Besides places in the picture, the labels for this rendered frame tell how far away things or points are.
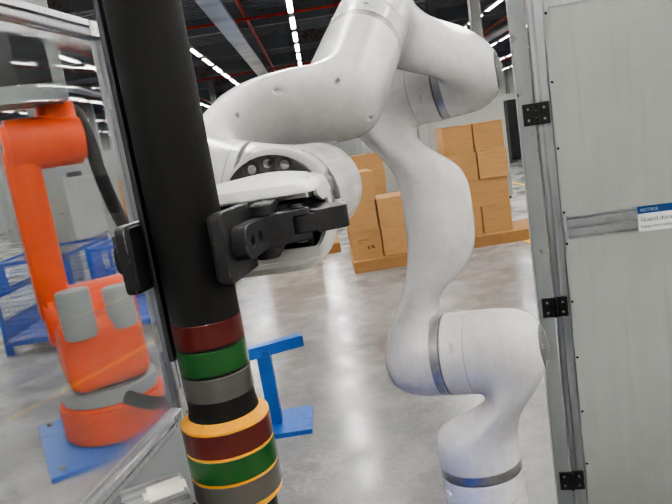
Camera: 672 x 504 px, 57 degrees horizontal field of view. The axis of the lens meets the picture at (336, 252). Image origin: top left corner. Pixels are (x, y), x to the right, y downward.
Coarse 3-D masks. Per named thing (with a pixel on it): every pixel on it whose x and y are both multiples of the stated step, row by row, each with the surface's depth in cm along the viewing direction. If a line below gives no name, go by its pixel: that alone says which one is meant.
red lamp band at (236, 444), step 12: (264, 420) 30; (240, 432) 29; (252, 432) 29; (264, 432) 30; (192, 444) 29; (204, 444) 29; (216, 444) 29; (228, 444) 29; (240, 444) 29; (252, 444) 29; (192, 456) 29; (204, 456) 29; (216, 456) 29; (228, 456) 29
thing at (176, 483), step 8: (168, 480) 30; (176, 480) 30; (184, 480) 30; (152, 488) 29; (160, 488) 29; (168, 488) 29; (176, 488) 29; (144, 496) 29; (152, 496) 29; (160, 496) 29
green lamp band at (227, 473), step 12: (252, 456) 29; (264, 456) 30; (276, 456) 31; (192, 468) 30; (204, 468) 29; (216, 468) 29; (228, 468) 29; (240, 468) 29; (252, 468) 29; (264, 468) 30; (204, 480) 29; (216, 480) 29; (228, 480) 29; (240, 480) 29
